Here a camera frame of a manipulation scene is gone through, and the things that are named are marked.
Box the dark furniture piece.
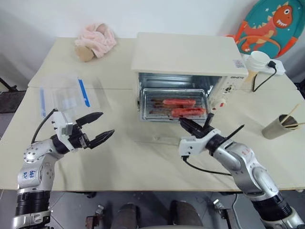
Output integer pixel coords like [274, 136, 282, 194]
[295, 79, 305, 101]

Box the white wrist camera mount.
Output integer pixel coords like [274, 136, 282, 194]
[178, 129, 221, 157]
[51, 111, 75, 152]

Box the white power strip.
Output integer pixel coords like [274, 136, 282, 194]
[240, 53, 286, 77]

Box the metal baking tray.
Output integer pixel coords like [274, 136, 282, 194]
[140, 88, 212, 123]

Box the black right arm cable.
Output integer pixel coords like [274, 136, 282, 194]
[182, 124, 245, 177]

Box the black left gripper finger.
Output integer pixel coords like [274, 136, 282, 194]
[89, 129, 116, 150]
[76, 112, 104, 127]

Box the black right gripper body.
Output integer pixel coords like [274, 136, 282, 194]
[193, 126, 217, 139]

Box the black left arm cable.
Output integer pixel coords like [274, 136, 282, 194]
[30, 108, 59, 145]

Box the brown cardboard cup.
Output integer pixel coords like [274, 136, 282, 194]
[262, 114, 300, 140]

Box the teal dinosaur board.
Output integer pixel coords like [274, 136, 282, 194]
[225, 0, 304, 59]

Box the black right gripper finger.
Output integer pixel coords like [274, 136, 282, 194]
[179, 116, 205, 137]
[202, 113, 214, 131]

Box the black stand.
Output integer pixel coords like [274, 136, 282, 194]
[0, 76, 19, 93]

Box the glass toaster oven door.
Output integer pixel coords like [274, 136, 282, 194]
[134, 118, 213, 146]

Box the red sausage on skewer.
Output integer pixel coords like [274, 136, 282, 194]
[148, 107, 207, 118]
[149, 98, 197, 107]

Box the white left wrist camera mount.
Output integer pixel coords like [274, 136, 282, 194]
[51, 111, 75, 152]

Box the red and white oven knob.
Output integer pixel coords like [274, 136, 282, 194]
[213, 98, 227, 111]

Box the light wooden chopstick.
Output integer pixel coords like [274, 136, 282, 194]
[285, 122, 305, 129]
[282, 104, 300, 121]

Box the pink fluffy cloth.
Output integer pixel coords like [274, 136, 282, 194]
[74, 23, 118, 59]

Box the light wooden spatula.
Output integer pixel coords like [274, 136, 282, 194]
[243, 69, 256, 83]

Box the clear plastic zip bag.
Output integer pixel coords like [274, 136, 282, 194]
[39, 74, 102, 119]

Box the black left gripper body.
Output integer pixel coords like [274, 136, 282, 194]
[70, 124, 93, 151]

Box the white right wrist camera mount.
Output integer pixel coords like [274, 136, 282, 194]
[178, 129, 221, 157]

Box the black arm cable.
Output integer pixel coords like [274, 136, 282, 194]
[30, 108, 59, 145]
[182, 124, 245, 177]

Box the dark rounded shape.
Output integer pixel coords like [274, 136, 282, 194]
[117, 202, 139, 229]

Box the cream toaster oven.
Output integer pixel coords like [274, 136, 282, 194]
[130, 32, 249, 124]

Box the black power plug with cable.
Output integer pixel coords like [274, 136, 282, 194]
[252, 61, 279, 93]

